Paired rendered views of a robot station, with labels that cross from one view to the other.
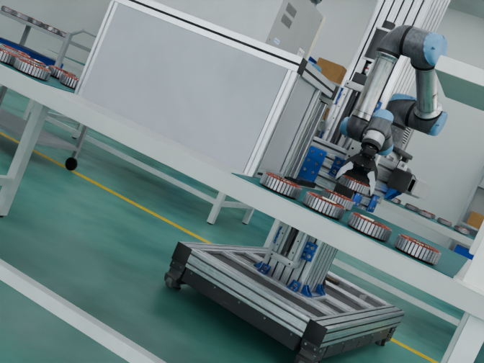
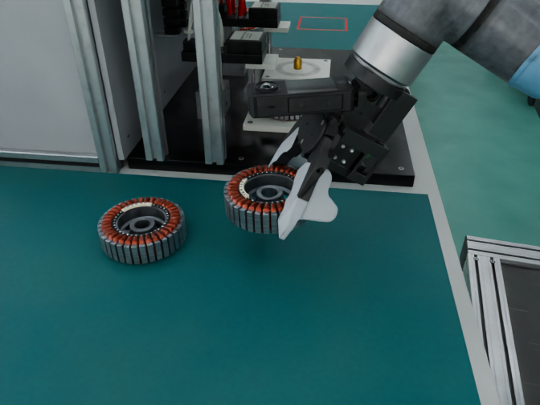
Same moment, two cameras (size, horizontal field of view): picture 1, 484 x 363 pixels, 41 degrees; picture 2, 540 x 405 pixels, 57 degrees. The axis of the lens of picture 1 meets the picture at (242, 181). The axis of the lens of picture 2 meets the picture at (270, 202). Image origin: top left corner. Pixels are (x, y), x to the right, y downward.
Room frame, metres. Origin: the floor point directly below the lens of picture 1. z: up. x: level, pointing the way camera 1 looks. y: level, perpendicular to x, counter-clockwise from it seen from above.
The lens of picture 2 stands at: (2.19, -0.86, 1.17)
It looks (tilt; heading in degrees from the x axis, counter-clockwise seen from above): 34 degrees down; 76
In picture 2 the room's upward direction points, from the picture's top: straight up
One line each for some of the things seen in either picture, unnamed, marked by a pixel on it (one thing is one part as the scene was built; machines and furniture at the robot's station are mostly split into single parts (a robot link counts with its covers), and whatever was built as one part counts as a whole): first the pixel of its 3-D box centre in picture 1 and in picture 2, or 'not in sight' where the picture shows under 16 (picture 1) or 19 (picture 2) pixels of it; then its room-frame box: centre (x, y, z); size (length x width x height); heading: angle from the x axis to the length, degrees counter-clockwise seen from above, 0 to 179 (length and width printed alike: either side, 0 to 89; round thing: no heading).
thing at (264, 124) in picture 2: not in sight; (287, 112); (2.44, -0.01, 0.78); 0.15 x 0.15 x 0.01; 69
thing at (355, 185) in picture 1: (353, 184); (269, 197); (2.31, -0.37, 0.83); 0.11 x 0.11 x 0.04
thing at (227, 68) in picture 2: not in sight; (236, 59); (2.39, 0.27, 0.80); 0.08 x 0.05 x 0.06; 69
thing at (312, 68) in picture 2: not in sight; (297, 71); (2.52, 0.22, 0.78); 0.15 x 0.15 x 0.01; 69
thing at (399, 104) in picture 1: (401, 109); not in sight; (2.91, -0.52, 1.20); 0.13 x 0.12 x 0.14; 58
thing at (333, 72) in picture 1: (330, 73); not in sight; (8.95, -0.52, 1.90); 0.40 x 0.36 x 0.24; 160
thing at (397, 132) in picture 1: (389, 133); not in sight; (2.92, -0.52, 1.09); 0.15 x 0.15 x 0.10
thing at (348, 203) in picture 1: (336, 199); (142, 228); (2.15, -0.31, 0.77); 0.11 x 0.11 x 0.04
